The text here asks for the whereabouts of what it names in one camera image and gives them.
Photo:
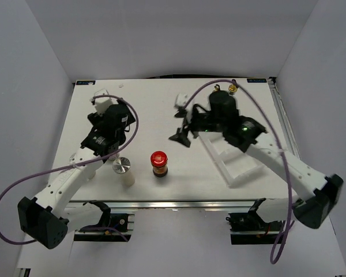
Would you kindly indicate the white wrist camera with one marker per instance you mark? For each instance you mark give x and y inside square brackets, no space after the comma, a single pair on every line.
[181,100]
[101,101]

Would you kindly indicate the white shaker with silver lid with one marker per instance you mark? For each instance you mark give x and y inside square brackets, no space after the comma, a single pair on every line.
[122,167]

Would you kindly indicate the clear glass oil bottle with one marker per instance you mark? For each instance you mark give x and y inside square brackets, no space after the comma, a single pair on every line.
[217,88]

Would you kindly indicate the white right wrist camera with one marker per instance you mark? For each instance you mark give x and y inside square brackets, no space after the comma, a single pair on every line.
[181,100]

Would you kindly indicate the small jar with white lid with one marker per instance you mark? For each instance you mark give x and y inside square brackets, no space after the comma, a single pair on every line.
[113,157]

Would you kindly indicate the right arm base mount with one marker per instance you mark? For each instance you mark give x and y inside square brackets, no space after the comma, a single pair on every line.
[247,228]

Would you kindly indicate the red-lidded chili sauce jar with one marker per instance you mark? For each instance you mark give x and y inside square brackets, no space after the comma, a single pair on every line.
[159,162]

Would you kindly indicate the aluminium table frame rail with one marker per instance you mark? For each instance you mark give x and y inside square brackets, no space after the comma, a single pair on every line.
[178,204]

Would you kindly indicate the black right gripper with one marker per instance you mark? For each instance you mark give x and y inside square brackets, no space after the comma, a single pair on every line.
[181,135]

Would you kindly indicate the blue right corner sticker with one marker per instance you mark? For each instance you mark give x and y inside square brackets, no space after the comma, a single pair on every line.
[257,80]

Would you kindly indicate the glass bottle with dark sauce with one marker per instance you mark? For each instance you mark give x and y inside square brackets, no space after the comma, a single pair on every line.
[233,87]

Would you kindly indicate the blue left corner sticker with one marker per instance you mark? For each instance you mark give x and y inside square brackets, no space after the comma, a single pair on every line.
[85,82]

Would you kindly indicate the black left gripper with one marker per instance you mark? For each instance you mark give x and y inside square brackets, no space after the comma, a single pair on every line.
[97,120]

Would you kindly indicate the blue corner sticker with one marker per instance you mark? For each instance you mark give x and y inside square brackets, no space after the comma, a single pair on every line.
[85,82]
[257,80]

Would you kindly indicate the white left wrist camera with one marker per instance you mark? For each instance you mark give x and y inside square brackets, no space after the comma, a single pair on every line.
[101,101]

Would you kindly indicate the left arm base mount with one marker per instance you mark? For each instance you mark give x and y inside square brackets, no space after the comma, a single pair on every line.
[111,227]

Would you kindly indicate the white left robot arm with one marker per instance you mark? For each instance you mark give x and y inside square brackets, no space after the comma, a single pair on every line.
[46,217]

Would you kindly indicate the white plastic organizer rack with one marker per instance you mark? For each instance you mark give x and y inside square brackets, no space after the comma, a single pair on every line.
[235,167]

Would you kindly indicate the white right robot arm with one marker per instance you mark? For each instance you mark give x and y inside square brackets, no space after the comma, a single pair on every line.
[317,193]

